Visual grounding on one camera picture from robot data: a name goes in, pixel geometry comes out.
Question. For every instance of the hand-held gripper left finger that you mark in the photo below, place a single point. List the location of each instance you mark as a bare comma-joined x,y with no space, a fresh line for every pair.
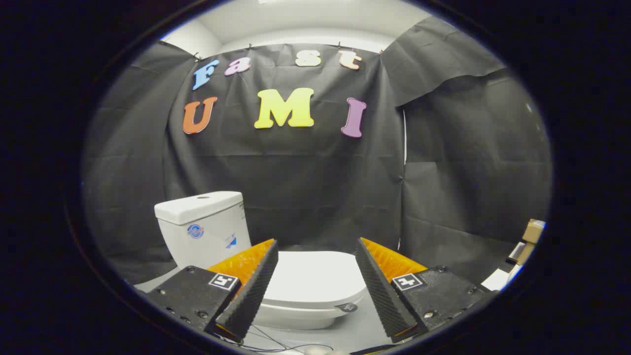
256,286

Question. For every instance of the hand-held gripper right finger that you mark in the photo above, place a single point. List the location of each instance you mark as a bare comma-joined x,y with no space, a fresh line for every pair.
382,291

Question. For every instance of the white toilet lid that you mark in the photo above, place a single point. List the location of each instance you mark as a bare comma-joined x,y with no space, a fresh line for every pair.
315,276

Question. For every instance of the white toilet seat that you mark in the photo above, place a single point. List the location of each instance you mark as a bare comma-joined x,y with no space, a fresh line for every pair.
296,320

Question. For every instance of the white ceramic toilet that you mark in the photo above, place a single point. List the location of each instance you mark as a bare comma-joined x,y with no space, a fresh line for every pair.
209,246

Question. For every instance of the white toilet tank cover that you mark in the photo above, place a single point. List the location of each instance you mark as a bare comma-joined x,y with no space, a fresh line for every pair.
197,207

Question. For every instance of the white rounded object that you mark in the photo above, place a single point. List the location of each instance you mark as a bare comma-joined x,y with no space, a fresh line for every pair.
318,350

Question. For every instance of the black backdrop cloth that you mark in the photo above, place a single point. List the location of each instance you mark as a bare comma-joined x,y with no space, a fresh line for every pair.
296,172

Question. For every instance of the brown cardboard box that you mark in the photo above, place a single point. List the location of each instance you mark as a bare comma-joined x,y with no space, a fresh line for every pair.
532,230

